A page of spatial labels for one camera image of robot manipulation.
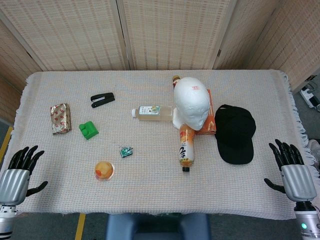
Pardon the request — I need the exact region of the small green toy tank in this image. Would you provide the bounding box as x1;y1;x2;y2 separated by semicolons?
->
119;145;134;159

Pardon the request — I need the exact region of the black stapler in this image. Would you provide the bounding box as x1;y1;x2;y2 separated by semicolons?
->
90;92;116;109

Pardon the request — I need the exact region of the white foam mannequin head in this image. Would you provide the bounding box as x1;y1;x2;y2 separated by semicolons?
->
171;76;210;131

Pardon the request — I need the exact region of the orange fruit jelly cup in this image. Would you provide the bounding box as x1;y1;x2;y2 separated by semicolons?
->
94;160;116;182

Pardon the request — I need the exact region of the clear tea bottle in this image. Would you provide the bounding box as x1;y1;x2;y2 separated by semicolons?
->
131;105;174;122

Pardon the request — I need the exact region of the woven bamboo folding screen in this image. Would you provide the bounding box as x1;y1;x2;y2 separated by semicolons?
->
0;0;320;94

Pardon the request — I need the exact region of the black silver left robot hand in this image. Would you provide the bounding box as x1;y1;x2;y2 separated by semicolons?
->
0;145;49;206

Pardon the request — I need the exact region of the white power strip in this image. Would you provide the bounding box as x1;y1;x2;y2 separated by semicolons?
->
299;84;320;109

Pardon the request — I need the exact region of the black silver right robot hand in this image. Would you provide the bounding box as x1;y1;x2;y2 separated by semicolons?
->
263;138;318;202

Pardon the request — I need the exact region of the orange juice bottle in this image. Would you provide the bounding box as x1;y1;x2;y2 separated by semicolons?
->
177;123;196;173

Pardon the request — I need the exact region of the green toy building block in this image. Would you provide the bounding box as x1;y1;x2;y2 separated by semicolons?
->
78;121;100;141

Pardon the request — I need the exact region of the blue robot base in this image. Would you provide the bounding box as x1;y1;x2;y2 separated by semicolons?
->
105;212;211;240

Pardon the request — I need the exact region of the beige woven tablecloth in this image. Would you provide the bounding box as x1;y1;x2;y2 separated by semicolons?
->
4;69;320;217

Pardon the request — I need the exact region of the orange cardboard box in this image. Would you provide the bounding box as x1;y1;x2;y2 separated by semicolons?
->
194;88;217;137

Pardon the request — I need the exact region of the silver snack packet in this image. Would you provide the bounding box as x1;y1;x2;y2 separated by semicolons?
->
49;102;73;136

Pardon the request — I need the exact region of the black baseball cap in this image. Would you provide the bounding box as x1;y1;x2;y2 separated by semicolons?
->
214;104;257;165

